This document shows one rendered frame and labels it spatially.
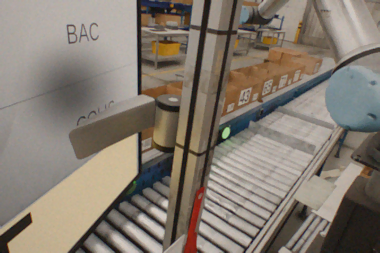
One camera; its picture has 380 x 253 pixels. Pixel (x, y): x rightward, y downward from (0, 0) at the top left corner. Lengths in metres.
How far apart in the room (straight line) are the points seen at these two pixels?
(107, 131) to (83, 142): 0.03
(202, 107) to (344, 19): 0.57
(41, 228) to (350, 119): 0.62
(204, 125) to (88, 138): 0.13
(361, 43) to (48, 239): 0.72
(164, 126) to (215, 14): 0.15
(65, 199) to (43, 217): 0.03
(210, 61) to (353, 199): 0.74
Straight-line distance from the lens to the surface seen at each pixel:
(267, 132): 1.98
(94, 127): 0.33
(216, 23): 0.29
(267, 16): 1.53
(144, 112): 0.38
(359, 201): 0.95
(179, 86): 1.79
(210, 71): 0.30
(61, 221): 0.34
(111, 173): 0.40
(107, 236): 1.09
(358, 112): 0.70
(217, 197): 1.29
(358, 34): 0.79
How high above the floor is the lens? 1.54
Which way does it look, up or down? 24 degrees down
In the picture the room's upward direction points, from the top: 8 degrees clockwise
